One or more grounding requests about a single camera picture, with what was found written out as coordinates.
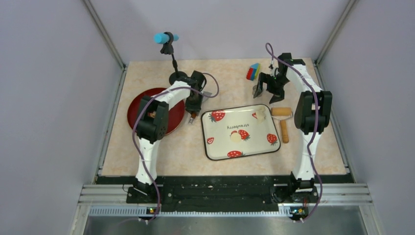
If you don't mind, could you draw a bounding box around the aluminium frame rail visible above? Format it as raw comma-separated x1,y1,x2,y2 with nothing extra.
70,183,385,235

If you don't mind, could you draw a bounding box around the black microphone stand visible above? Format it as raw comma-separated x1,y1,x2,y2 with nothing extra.
160,42,187,85

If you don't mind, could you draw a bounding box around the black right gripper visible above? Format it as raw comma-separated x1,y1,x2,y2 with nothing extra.
254,72,290,105

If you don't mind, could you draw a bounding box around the dark red round plate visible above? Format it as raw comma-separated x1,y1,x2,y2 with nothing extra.
127,88,185,135

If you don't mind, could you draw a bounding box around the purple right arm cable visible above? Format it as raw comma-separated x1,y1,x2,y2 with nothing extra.
265,43,323,223

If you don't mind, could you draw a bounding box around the wooden dough roller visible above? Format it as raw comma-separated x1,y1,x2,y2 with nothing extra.
271,107,293,143

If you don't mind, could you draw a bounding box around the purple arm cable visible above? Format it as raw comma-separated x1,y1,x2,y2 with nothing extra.
265,43,323,223
131,72,220,224

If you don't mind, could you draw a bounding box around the blue toy microphone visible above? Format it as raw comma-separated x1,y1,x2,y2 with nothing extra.
153,32,180,44

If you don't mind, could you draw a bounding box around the colourful block toy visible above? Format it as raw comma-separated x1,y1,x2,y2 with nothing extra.
246,63,261,81

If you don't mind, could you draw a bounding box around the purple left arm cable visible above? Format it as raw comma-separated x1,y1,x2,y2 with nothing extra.
131,72,220,224

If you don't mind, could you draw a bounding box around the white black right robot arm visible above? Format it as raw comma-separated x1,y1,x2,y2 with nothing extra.
253,53,332,202

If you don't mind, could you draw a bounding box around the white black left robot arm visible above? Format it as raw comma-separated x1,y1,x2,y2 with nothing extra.
133,71,207,202

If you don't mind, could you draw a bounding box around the white dough lump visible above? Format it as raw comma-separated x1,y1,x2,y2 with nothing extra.
230,131,242,143

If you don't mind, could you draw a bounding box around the metal scraper wooden handle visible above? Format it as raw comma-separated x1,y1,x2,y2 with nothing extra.
188,91,212,124

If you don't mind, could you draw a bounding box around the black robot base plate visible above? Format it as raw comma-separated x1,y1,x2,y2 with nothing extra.
96,174,354,213

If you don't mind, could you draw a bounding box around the white strawberry print tray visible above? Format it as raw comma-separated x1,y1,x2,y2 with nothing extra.
201,104,281,161

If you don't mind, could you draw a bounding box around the dough scrap piece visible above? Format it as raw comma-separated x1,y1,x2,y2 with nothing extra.
255,109,266,124

